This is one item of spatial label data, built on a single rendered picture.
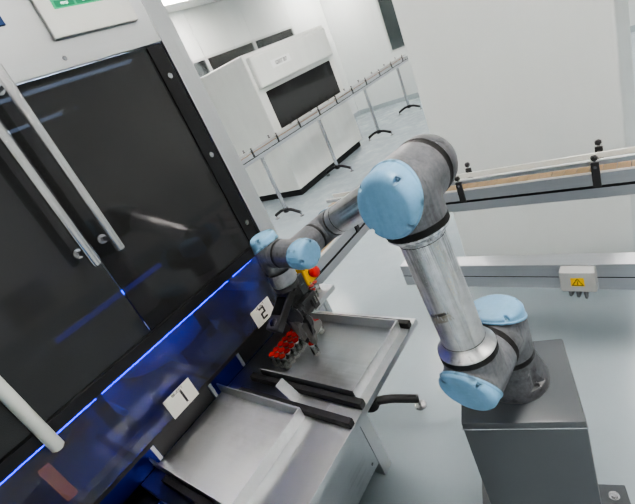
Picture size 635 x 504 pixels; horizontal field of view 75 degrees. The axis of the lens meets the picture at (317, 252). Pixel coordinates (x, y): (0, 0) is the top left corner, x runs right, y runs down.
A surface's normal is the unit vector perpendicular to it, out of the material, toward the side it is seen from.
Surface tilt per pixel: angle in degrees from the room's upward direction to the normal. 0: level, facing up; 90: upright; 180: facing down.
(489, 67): 90
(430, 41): 90
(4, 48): 90
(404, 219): 83
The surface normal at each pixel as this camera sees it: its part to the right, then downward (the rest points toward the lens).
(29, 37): 0.76, -0.04
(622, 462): -0.38, -0.83
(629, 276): -0.53, 0.55
